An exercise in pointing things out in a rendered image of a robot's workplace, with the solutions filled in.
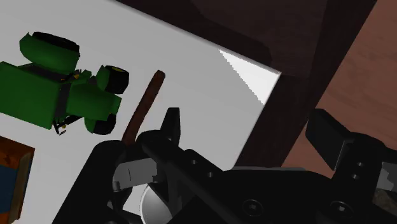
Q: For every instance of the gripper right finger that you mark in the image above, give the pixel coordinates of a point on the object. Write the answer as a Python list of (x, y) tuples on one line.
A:
[(356, 155)]

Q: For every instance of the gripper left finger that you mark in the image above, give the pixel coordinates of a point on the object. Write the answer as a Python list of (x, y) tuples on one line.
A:
[(102, 173)]

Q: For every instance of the grey round dish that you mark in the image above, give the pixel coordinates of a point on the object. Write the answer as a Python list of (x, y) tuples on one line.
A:
[(152, 205)]

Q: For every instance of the brown wooden stick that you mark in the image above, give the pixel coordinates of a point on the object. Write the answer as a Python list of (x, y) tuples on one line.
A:
[(145, 102)]

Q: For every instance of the brown and blue box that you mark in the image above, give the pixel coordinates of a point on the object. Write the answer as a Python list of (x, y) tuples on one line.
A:
[(15, 173)]

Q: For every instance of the green toy tractor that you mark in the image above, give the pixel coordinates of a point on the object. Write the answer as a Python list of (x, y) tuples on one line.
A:
[(28, 93)]

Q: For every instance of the white table with dark frame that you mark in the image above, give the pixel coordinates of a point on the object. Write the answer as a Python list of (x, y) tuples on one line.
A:
[(204, 93)]

